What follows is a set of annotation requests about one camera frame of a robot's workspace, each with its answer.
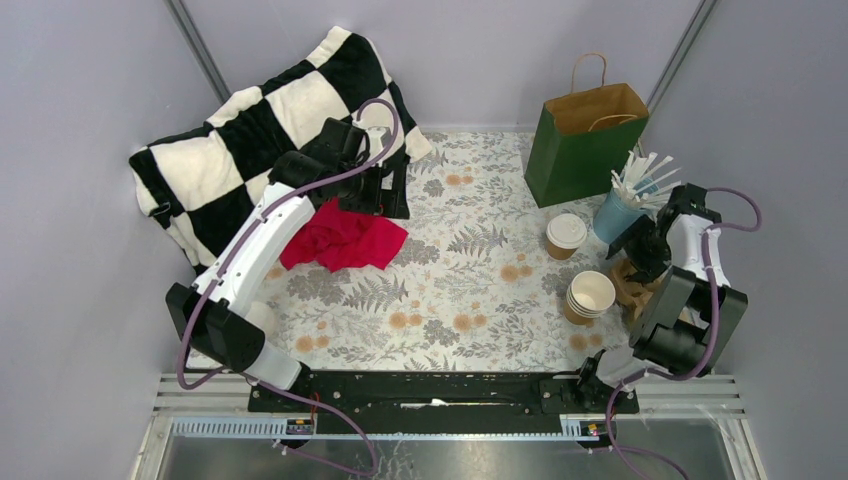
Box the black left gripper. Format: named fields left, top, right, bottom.
left=338, top=156, right=409, bottom=218

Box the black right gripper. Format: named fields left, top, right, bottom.
left=607, top=214, right=672, bottom=285

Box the brown pulp cup carrier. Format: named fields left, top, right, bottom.
left=609, top=258, right=664, bottom=329

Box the brown paper coffee cup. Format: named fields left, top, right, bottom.
left=545, top=213, right=588, bottom=260

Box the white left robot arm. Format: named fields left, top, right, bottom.
left=166, top=118, right=408, bottom=411

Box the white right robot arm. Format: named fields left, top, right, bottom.
left=608, top=183, right=748, bottom=384

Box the blue cup of straws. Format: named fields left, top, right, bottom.
left=592, top=151, right=681, bottom=244

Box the red cloth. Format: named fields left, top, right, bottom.
left=280, top=199, right=408, bottom=273

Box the stack of brown paper cups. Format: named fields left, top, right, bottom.
left=564, top=271, right=616, bottom=325

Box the green paper bag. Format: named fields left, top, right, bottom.
left=524, top=52, right=650, bottom=208

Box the floral patterned table mat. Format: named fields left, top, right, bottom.
left=254, top=132, right=628, bottom=371

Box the black white checkered pillow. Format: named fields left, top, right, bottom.
left=128, top=26, right=431, bottom=273

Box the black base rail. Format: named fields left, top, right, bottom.
left=248, top=370, right=639, bottom=435

